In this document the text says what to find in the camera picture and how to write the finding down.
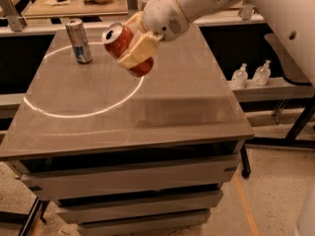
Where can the red coke can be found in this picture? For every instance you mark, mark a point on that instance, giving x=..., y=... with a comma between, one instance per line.
x=117, y=40

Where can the right metal bracket post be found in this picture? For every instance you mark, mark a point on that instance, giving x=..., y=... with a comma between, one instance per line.
x=246, y=11

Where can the left clear sanitizer bottle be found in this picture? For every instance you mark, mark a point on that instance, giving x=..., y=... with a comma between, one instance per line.
x=239, y=77

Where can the silver blue energy drink can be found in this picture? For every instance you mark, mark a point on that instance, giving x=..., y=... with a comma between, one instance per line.
x=79, y=41

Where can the right clear sanitizer bottle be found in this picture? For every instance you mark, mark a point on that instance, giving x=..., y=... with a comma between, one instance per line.
x=262, y=74

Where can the clear sanitizer bottle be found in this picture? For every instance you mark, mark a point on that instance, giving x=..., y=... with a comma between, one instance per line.
x=262, y=74
x=239, y=77

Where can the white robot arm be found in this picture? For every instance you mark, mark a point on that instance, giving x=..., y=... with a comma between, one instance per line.
x=281, y=203

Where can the left metal bracket post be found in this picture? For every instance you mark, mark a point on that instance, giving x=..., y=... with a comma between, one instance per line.
x=15, y=20

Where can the grey drawer cabinet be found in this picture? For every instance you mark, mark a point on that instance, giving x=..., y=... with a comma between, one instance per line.
x=120, y=154

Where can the wooden background desk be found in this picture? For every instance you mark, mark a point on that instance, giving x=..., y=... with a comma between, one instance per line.
x=52, y=9

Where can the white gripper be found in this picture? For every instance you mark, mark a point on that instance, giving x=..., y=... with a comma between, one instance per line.
x=164, y=14

